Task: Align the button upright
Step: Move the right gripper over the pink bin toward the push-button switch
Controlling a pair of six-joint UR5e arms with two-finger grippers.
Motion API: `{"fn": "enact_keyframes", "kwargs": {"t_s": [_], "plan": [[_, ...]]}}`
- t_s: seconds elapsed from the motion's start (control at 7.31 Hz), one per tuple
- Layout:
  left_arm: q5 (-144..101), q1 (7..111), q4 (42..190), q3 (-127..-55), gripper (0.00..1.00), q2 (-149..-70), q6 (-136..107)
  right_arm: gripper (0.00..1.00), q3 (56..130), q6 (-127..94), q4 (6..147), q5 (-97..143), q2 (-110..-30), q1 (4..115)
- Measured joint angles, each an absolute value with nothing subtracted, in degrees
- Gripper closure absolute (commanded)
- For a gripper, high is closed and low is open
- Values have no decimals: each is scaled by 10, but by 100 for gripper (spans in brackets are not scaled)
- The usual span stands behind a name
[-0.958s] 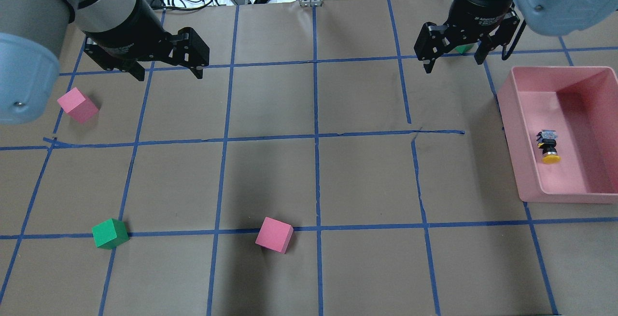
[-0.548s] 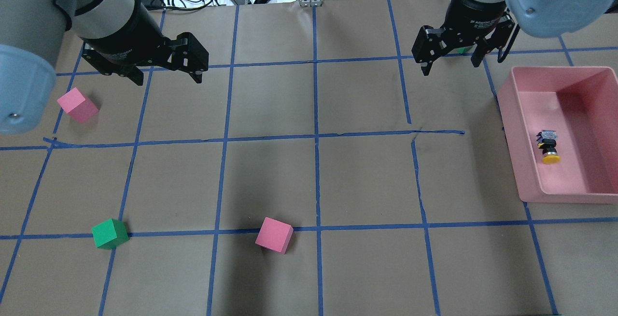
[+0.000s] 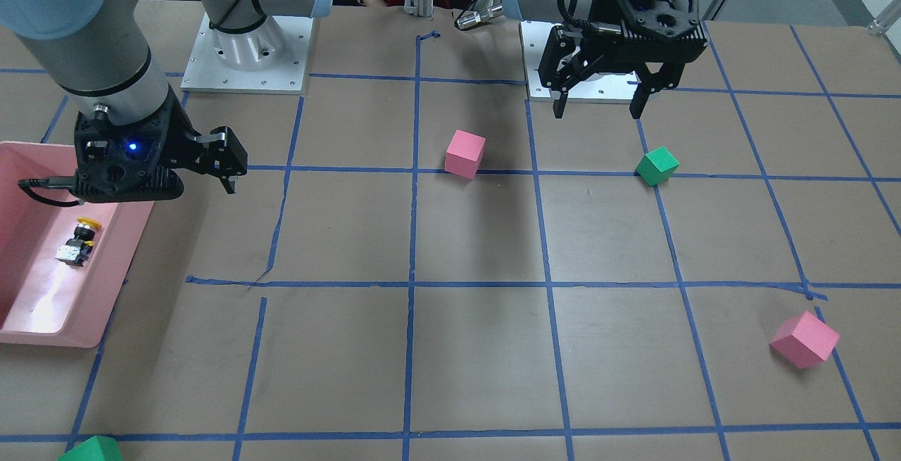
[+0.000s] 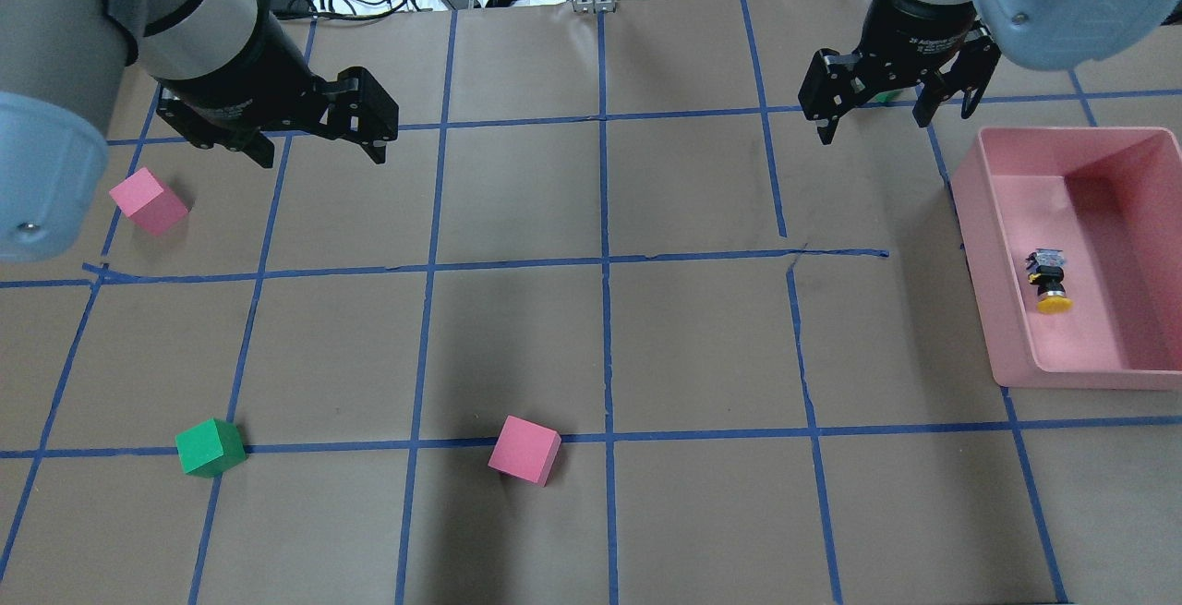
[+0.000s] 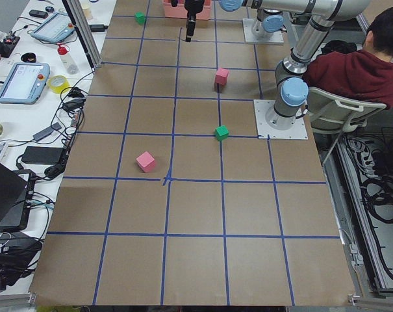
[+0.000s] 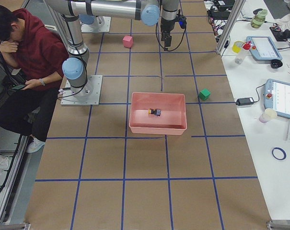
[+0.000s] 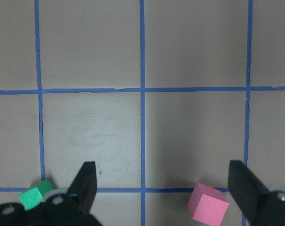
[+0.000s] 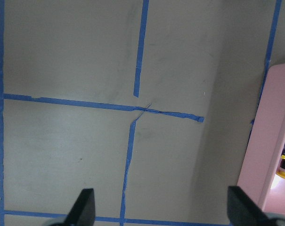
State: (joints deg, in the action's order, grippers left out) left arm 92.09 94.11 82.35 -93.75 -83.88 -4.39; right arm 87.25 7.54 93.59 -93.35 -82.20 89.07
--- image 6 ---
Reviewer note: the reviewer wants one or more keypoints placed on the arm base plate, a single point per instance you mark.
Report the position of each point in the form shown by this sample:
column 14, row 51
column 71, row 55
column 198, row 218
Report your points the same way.
column 92, row 93

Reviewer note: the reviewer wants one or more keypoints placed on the near teach pendant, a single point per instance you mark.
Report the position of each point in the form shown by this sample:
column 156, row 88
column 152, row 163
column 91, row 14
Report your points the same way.
column 277, row 97

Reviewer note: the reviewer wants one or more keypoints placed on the green glass jar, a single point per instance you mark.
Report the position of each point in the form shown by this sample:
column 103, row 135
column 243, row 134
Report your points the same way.
column 259, row 19

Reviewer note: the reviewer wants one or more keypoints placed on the yellow push button switch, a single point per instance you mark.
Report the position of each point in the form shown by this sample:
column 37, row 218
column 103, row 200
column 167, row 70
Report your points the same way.
column 155, row 112

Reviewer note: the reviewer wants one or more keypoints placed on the clear squeeze bottle red cap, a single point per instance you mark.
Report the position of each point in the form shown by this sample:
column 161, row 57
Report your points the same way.
column 243, row 52

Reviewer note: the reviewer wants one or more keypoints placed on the pink plastic bin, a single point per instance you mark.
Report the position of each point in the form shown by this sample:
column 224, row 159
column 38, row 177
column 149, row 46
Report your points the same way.
column 172, row 121

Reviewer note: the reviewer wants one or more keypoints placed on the white paper cup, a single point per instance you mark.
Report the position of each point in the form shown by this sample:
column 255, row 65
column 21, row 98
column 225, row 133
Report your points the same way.
column 268, row 115

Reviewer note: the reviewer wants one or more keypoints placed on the green cube near bin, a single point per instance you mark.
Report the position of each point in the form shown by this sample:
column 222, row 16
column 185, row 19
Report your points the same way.
column 204, row 94

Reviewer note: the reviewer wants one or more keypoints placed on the yellow tape roll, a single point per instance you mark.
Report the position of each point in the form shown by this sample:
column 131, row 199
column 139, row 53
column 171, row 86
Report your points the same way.
column 237, row 46

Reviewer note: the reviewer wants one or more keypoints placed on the person in red hoodie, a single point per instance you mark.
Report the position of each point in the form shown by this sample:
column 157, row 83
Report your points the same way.
column 26, row 44

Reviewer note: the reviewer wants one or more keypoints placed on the black smartphone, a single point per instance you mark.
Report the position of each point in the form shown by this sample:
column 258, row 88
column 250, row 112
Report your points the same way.
column 18, row 87

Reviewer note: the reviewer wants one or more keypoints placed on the teach pendant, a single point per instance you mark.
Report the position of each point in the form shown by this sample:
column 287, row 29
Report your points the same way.
column 263, row 48
column 277, row 97

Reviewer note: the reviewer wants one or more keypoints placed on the black power adapter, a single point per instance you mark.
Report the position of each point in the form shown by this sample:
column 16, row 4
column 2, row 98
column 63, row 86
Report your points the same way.
column 244, row 101

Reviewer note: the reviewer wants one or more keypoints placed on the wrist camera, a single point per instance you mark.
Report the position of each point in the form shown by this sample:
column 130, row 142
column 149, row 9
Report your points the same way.
column 182, row 21

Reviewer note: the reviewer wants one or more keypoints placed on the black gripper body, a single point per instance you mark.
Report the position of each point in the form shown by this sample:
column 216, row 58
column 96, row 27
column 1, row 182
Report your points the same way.
column 167, row 27

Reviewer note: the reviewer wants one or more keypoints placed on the black round lens cap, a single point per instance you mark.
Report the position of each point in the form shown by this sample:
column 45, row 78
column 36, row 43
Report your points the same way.
column 276, row 64

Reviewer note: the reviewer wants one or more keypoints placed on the aluminium frame post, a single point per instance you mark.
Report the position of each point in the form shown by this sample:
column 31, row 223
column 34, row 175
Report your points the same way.
column 238, row 5

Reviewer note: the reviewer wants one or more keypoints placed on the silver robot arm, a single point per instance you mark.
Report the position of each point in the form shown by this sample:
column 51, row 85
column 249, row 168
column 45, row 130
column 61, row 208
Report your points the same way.
column 151, row 12

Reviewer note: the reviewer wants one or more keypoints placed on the far teach pendant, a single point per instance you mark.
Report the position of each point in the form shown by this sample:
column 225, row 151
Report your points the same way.
column 263, row 48

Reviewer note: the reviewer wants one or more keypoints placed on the pink cube near person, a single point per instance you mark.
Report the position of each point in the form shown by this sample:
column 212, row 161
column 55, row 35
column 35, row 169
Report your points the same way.
column 127, row 41

